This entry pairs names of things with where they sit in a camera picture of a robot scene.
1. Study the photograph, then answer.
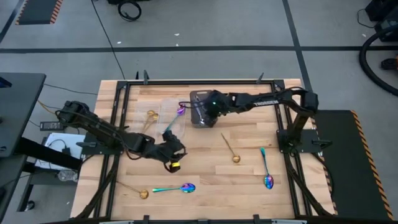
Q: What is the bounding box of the thin black floor cable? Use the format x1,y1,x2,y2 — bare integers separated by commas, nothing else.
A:
43,83,99,96

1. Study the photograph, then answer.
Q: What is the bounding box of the clear glass bottle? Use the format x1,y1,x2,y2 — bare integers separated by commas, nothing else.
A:
57,169,78,183

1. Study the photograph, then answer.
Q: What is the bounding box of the small black striped-edge mat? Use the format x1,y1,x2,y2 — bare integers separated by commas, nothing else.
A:
14,0,63,26

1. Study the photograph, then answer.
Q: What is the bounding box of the grey plastic bin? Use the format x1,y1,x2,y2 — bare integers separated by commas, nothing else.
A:
189,90,218,129

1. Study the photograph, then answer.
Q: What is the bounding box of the black aluminium table frame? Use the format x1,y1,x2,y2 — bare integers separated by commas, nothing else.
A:
74,79,335,224

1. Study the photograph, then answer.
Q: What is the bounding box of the rainbow metal spoon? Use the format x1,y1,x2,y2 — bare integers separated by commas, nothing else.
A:
259,147,275,190
164,105,187,134
152,182,197,194

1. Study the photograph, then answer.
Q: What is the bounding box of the silver metal spoon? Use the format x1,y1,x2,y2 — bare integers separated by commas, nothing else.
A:
193,96,206,126

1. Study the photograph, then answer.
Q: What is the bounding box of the white paper sheet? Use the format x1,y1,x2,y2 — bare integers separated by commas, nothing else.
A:
34,133,85,171

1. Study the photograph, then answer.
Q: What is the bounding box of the large black striped-edge mat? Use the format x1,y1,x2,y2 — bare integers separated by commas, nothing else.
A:
313,109,395,221

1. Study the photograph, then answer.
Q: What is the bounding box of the clear plastic bin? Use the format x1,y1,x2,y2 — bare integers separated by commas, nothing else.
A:
157,98,188,139
134,100,162,138

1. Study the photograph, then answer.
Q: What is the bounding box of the black desk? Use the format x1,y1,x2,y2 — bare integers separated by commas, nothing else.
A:
0,72,83,224

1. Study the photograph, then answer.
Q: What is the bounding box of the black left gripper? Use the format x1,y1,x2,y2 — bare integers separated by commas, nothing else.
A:
154,129,188,174

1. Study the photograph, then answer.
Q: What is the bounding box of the long black floor cable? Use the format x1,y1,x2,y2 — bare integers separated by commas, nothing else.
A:
91,0,126,80

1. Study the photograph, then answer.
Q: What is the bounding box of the coiled black cable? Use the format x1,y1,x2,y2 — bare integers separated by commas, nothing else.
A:
117,0,142,22

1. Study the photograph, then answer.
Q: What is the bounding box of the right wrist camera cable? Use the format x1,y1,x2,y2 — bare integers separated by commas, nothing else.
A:
178,98,206,110

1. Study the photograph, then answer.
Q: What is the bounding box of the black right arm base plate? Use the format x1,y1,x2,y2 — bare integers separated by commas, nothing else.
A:
276,129,333,154

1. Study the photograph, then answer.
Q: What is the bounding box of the yellow floor cable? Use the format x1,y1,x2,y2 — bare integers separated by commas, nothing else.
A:
36,99,63,121

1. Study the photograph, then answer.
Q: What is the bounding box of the orange and black device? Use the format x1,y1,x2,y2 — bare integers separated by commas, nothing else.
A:
381,54,398,71

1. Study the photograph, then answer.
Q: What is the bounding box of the black equipment box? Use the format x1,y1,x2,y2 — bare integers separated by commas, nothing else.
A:
364,0,398,43

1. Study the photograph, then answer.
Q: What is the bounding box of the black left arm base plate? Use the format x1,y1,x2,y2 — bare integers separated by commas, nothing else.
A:
76,141,124,156

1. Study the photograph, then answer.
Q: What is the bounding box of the thick black hose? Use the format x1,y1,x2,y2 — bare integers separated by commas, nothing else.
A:
358,25,398,96

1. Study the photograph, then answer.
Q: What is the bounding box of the black power adapter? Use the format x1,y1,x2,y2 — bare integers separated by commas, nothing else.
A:
39,121,65,131

